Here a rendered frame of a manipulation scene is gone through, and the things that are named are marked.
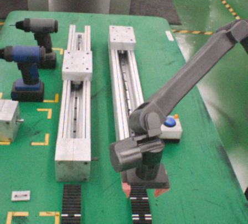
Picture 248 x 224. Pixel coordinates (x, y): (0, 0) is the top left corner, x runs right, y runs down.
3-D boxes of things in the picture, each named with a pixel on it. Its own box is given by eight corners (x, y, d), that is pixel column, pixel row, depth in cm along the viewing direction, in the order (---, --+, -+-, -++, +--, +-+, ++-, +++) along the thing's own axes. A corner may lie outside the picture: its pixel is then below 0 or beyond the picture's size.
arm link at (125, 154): (158, 110, 80) (141, 113, 88) (112, 121, 75) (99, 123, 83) (169, 160, 80) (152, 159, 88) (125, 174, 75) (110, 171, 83)
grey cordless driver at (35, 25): (58, 69, 149) (57, 23, 136) (11, 68, 146) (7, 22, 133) (58, 60, 155) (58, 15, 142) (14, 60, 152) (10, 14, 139)
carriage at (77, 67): (91, 87, 131) (92, 72, 127) (62, 86, 130) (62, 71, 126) (91, 64, 144) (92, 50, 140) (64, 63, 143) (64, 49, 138)
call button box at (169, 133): (179, 143, 119) (182, 130, 116) (151, 143, 118) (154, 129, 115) (174, 128, 126) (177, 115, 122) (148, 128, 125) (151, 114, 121)
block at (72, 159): (97, 182, 103) (99, 160, 97) (55, 181, 101) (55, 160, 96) (97, 160, 110) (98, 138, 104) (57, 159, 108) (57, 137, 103)
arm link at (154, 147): (169, 145, 81) (157, 129, 84) (144, 152, 78) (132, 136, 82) (164, 165, 85) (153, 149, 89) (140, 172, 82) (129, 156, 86)
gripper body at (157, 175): (124, 167, 91) (128, 147, 87) (162, 167, 93) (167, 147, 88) (127, 187, 86) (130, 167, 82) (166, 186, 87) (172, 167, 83)
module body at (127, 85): (148, 160, 112) (151, 141, 107) (117, 160, 111) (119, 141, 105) (127, 43, 175) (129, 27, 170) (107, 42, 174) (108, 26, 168)
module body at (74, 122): (89, 160, 110) (90, 140, 104) (57, 159, 108) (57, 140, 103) (89, 41, 172) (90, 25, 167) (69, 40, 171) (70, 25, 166)
